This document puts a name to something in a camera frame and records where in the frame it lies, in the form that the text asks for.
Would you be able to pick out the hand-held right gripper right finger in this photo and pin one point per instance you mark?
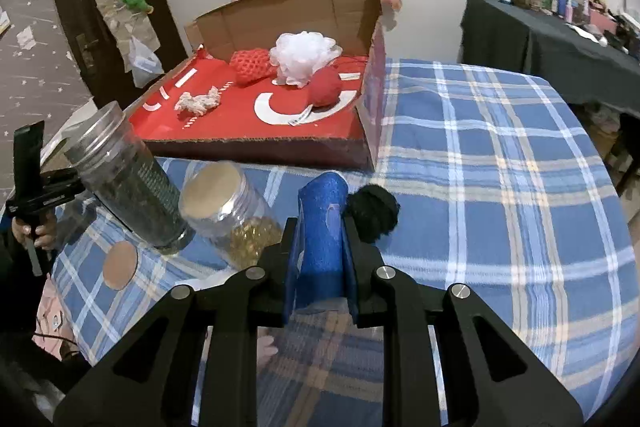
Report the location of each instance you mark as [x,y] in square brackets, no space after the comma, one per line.
[350,297]

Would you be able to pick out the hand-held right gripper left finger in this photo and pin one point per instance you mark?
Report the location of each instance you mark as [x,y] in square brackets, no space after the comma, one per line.
[291,297]

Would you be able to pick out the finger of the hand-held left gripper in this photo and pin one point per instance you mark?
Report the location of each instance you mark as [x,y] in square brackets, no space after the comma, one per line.
[29,157]

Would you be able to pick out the blue foam roll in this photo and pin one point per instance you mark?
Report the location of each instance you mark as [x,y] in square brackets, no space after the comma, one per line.
[322,227]

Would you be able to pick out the black yarn pompom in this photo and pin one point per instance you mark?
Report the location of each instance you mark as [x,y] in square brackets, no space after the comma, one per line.
[375,212]

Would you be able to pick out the cardboard box red lining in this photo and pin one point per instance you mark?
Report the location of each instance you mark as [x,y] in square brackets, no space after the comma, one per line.
[225,127]

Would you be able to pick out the red knit ball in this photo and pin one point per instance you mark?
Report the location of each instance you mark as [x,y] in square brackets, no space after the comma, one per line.
[325,88]

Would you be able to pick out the red foam mesh net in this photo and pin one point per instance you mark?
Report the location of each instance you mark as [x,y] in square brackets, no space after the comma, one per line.
[252,67]

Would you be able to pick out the white mesh bath pouf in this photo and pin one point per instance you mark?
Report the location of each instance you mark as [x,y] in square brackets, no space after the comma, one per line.
[302,54]

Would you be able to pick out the person's left hand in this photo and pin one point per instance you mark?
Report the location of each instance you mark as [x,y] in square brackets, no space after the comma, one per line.
[42,229]

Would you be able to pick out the large glass jar metal lid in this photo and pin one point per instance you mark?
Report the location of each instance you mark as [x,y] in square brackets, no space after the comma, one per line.
[130,182]

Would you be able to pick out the person's pink printed clothing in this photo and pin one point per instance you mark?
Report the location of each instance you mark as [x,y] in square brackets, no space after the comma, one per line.
[52,317]

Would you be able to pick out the small clear plastic jar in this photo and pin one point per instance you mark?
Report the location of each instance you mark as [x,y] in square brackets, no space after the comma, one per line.
[215,197]

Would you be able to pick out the clear plastic bag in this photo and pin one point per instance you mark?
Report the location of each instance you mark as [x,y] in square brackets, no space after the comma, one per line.
[145,64]

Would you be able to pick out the dark brown door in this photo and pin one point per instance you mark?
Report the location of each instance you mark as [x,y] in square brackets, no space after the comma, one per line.
[60,7]

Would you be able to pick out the blue plaid blanket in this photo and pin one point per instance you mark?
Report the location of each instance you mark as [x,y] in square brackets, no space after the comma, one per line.
[475,207]

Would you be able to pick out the brown paper bag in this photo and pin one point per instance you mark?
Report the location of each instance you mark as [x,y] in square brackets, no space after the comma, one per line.
[115,17]

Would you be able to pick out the table with dark cloth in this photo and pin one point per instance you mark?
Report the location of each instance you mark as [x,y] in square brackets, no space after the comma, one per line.
[525,47]

